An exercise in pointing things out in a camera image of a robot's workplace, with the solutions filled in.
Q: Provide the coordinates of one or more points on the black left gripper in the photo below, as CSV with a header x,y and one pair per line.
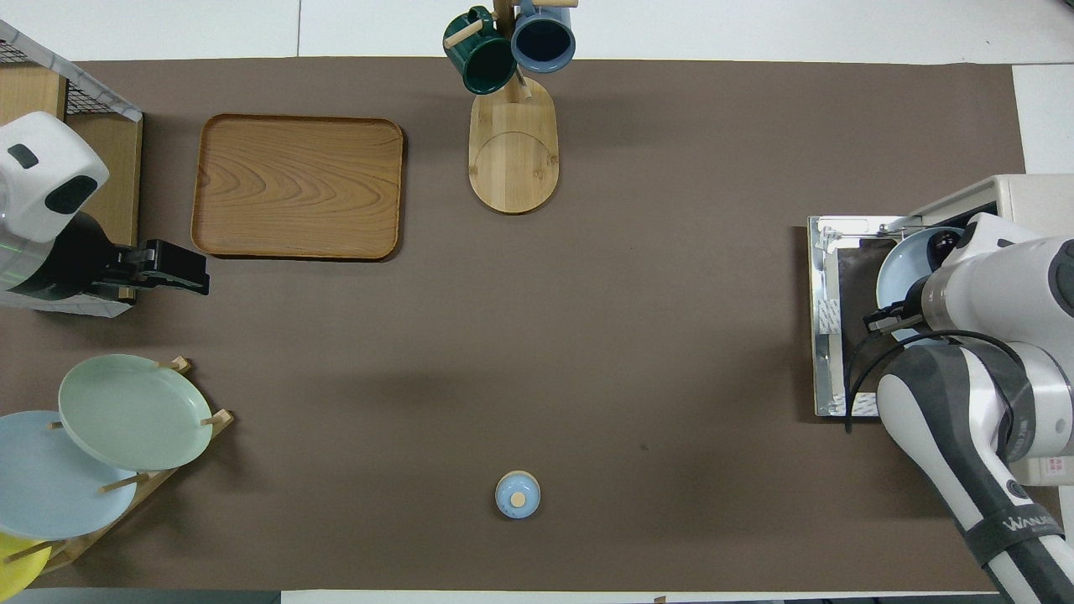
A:
x,y
80,260

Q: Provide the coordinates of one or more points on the light blue ceramic plate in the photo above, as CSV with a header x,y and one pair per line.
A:
x,y
59,486
902,277

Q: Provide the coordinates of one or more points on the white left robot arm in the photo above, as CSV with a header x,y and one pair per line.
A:
x,y
42,168

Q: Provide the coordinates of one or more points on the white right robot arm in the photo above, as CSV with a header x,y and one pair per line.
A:
x,y
1007,277

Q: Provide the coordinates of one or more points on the white toaster oven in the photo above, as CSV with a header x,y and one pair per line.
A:
x,y
1032,197

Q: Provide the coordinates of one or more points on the white crumpled sheet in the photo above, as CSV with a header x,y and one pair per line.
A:
x,y
84,309

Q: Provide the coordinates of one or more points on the wooden two-tier shelf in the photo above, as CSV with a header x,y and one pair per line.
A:
x,y
101,168

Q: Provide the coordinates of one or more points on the wooden serving tray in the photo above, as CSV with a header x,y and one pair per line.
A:
x,y
298,189

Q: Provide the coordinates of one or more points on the pale green plate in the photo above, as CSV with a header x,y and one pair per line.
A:
x,y
134,411

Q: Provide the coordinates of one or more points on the wooden plate rack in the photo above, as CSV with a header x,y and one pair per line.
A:
x,y
220,417

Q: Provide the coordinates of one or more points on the yellow plate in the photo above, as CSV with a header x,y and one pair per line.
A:
x,y
21,562

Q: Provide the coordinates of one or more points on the wooden mug tree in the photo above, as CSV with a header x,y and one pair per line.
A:
x,y
513,159

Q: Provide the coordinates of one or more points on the dark green mug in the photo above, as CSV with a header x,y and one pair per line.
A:
x,y
482,63

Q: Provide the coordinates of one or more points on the blue lid with wooden knob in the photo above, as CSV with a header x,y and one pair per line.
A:
x,y
518,495

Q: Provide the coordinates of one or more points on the blue mug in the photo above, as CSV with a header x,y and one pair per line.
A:
x,y
544,42

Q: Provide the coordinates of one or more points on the brown table mat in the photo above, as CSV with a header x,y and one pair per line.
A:
x,y
671,168

